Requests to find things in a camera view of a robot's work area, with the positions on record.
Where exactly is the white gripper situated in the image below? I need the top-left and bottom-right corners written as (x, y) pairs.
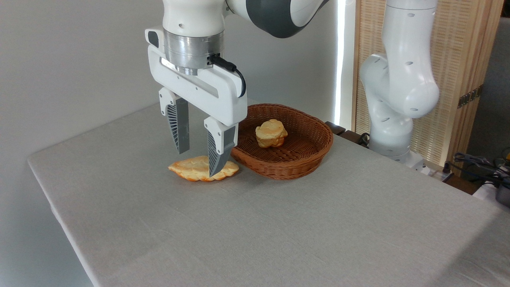
top-left (145, 27), bottom-right (248, 177)

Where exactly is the small round bread roll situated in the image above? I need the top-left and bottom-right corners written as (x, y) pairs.
top-left (255, 119), bottom-right (288, 149)

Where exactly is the flat leaf-shaped bread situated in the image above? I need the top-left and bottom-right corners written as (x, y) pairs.
top-left (168, 155), bottom-right (240, 182)

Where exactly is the brown wicker basket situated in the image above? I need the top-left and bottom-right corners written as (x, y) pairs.
top-left (230, 104), bottom-right (334, 181)

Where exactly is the grey tablecloth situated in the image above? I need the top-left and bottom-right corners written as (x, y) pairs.
top-left (27, 100), bottom-right (510, 287)

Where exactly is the white power strip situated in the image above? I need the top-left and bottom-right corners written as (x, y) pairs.
top-left (414, 161), bottom-right (453, 181)

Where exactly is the slatted wooden folding screen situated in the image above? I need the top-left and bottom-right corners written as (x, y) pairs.
top-left (353, 0), bottom-right (504, 176)

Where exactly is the brass screen hinge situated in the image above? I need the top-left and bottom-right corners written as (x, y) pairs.
top-left (457, 85), bottom-right (484, 109)

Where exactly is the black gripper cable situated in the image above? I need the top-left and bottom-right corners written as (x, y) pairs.
top-left (207, 54), bottom-right (247, 98)

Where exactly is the black cable bundle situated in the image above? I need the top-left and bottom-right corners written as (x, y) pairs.
top-left (452, 153), bottom-right (510, 188)

